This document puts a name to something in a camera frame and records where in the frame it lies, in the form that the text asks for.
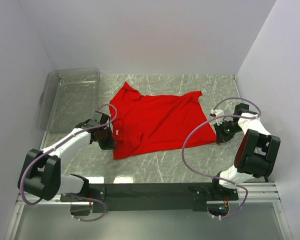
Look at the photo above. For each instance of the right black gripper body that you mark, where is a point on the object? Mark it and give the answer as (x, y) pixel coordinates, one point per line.
(227, 130)

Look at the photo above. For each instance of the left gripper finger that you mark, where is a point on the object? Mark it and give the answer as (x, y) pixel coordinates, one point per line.
(110, 141)
(103, 146)

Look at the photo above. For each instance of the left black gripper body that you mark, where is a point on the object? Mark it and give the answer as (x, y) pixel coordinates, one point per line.
(104, 136)

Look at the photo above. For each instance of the red t shirt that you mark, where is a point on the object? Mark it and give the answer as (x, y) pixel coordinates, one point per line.
(145, 124)

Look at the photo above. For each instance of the clear plastic bin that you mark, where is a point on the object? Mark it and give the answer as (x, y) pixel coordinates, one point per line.
(70, 96)

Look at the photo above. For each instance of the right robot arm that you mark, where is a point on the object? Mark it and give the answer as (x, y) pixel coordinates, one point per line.
(257, 152)

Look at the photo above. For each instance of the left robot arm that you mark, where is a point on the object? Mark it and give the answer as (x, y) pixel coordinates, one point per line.
(41, 173)

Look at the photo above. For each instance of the black base beam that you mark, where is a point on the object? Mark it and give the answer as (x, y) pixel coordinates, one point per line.
(163, 196)

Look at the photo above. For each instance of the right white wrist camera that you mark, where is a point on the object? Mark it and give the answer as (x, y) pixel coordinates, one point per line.
(217, 113)

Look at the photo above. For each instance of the aluminium rail frame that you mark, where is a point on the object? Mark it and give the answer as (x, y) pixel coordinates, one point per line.
(255, 215)

